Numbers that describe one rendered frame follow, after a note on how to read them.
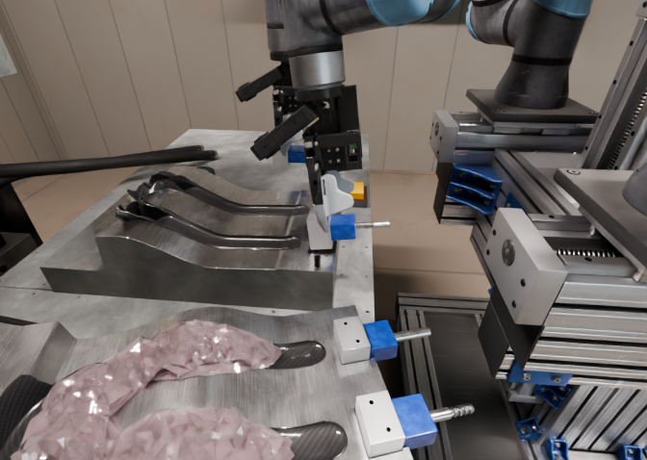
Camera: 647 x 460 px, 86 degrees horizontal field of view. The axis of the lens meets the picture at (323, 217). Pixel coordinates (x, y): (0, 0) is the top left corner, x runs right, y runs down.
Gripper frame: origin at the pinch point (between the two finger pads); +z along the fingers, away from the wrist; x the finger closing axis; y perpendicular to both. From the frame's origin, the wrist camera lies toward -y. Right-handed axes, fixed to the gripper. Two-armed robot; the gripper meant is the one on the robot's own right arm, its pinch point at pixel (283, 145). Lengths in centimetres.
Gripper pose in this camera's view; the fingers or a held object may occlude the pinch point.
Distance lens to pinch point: 83.8
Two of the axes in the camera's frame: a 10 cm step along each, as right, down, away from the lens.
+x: 0.9, -5.4, 8.4
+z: 0.0, 8.4, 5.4
